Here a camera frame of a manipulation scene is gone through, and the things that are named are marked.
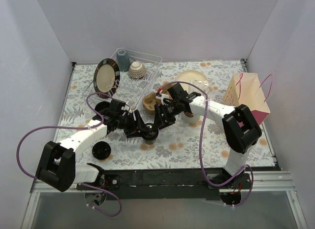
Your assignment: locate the black takeout coffee cup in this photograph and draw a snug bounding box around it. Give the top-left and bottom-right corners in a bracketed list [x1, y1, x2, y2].
[94, 101, 110, 116]

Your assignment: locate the pink paper gift bag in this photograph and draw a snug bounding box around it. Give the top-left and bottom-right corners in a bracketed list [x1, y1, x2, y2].
[222, 72, 270, 125]

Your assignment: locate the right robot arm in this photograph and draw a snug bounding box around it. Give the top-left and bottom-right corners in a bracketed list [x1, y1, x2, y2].
[153, 81, 262, 189]

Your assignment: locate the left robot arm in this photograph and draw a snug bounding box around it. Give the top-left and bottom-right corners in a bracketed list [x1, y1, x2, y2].
[35, 99, 150, 192]

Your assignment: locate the floral table mat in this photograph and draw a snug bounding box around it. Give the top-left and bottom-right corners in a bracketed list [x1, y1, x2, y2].
[48, 60, 275, 170]

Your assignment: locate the brown cardboard cup carrier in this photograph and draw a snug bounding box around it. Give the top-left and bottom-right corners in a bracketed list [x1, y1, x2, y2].
[142, 83, 175, 115]

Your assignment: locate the white straw holder cup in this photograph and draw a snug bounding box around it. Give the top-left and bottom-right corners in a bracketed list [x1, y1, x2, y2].
[181, 79, 209, 124]

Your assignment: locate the black rimmed cream plate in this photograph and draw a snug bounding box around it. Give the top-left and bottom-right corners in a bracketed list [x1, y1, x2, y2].
[93, 58, 120, 98]

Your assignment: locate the cream round plate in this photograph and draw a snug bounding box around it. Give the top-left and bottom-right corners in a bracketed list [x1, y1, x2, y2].
[176, 70, 209, 90]

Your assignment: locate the patterned ceramic bowl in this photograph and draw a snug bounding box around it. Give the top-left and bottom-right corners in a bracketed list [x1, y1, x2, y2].
[128, 61, 147, 79]

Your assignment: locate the grey blue mug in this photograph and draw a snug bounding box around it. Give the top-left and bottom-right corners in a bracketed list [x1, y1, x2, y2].
[116, 49, 130, 71]

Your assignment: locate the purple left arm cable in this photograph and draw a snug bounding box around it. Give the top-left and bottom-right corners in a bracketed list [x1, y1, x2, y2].
[16, 92, 123, 217]

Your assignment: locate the black mounting rail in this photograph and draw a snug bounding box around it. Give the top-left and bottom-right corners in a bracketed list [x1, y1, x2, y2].
[76, 168, 247, 201]

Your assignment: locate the white wire dish rack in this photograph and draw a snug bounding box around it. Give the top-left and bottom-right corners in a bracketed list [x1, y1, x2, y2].
[85, 47, 162, 114]

